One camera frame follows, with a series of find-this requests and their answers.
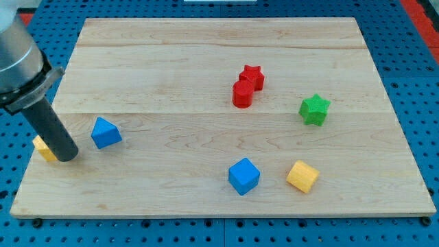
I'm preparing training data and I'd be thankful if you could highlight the red cylinder block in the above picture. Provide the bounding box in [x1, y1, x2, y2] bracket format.
[232, 80, 254, 108]

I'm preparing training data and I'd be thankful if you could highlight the red star block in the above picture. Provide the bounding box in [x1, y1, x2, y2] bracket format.
[239, 64, 265, 91]

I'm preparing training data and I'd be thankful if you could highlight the blue triangle block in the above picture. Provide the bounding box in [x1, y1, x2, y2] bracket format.
[91, 117, 122, 149]

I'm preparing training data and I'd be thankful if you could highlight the yellow cylinder block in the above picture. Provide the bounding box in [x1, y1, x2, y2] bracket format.
[286, 160, 320, 193]

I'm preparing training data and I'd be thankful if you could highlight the green star block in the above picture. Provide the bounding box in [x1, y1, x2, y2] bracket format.
[298, 94, 331, 126]

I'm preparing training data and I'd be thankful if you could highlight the blue cube block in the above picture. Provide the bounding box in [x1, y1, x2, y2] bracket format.
[228, 157, 261, 196]

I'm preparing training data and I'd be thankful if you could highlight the yellow block at left edge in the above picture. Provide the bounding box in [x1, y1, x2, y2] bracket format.
[32, 135, 58, 162]

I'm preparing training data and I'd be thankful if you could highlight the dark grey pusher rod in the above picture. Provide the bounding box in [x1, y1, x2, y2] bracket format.
[21, 97, 79, 162]

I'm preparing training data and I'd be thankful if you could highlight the wooden board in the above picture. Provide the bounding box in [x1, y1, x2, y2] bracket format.
[10, 17, 436, 219]

